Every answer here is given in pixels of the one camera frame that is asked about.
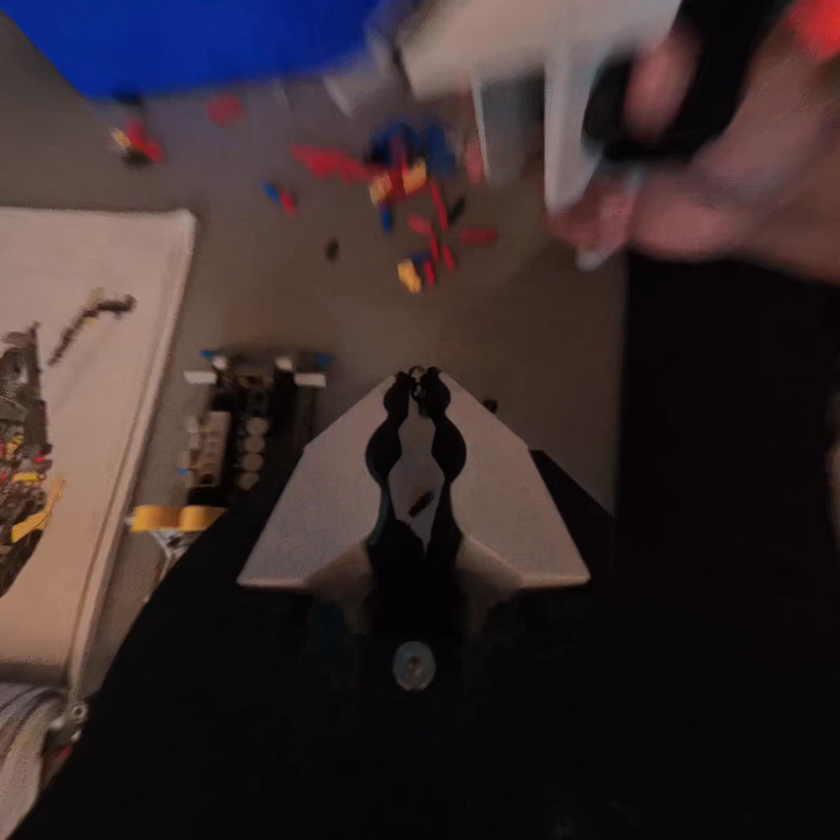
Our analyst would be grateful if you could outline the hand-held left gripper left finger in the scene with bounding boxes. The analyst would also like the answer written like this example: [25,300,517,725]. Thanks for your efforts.
[238,371,411,634]

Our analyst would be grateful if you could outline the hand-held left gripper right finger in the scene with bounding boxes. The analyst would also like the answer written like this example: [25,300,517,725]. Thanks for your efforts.
[423,366,590,631]

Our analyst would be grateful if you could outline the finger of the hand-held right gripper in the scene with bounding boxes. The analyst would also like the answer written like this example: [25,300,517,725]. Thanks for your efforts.
[399,0,678,101]

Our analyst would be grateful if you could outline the lego car chassis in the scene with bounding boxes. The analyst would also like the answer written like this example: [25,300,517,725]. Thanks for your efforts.
[128,351,333,585]

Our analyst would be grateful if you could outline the pile of red blue lego pins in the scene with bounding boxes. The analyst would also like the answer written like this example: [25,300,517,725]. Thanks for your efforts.
[108,92,501,294]

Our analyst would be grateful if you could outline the lego instruction booklet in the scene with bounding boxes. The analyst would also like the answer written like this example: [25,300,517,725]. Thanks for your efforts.
[0,206,198,828]

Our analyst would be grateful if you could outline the blue plastic bin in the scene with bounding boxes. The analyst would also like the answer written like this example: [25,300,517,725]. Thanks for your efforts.
[0,0,395,101]

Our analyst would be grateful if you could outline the person's right hand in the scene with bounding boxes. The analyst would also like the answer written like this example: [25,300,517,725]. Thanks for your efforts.
[548,0,840,284]

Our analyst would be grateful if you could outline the orange traffic cone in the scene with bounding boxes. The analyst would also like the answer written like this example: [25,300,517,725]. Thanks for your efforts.
[784,0,840,63]

